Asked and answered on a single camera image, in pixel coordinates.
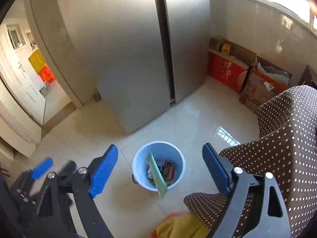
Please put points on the red gift box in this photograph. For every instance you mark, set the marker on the red gift box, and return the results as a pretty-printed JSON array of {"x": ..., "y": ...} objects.
[{"x": 227, "y": 70}]

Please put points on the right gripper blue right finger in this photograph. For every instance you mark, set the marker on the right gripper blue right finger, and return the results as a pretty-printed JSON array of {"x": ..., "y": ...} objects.
[{"x": 220, "y": 169}]

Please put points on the white blue medicine box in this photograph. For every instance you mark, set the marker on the white blue medicine box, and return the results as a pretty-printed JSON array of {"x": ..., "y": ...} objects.
[{"x": 157, "y": 176}]

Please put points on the yellow cloth on chair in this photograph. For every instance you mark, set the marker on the yellow cloth on chair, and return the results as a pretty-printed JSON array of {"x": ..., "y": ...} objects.
[{"x": 180, "y": 225}]

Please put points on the brown cardboard box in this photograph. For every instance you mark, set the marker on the brown cardboard box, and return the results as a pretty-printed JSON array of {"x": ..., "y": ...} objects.
[{"x": 264, "y": 79}]

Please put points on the silver double-door refrigerator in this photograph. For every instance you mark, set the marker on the silver double-door refrigerator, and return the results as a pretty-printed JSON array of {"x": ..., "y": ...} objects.
[{"x": 140, "y": 56}]

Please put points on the red snack bag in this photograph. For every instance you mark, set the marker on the red snack bag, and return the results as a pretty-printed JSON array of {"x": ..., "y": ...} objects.
[{"x": 168, "y": 172}]

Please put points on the brown polka dot tablecloth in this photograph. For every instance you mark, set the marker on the brown polka dot tablecloth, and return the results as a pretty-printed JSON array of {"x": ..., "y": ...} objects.
[{"x": 273, "y": 177}]

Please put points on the orange plastic stool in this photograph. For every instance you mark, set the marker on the orange plastic stool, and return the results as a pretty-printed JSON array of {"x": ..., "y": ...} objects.
[{"x": 46, "y": 74}]

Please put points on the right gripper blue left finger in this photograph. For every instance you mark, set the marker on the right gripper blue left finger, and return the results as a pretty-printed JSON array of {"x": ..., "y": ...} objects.
[{"x": 102, "y": 169}]

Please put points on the light blue trash bucket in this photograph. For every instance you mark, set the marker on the light blue trash bucket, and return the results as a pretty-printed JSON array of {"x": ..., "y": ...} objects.
[{"x": 162, "y": 151}]

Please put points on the yellow plastic stool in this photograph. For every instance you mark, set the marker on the yellow plastic stool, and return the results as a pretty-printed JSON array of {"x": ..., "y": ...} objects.
[{"x": 37, "y": 61}]

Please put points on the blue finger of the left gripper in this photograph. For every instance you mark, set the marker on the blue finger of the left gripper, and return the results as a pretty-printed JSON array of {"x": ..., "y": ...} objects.
[{"x": 41, "y": 168}]

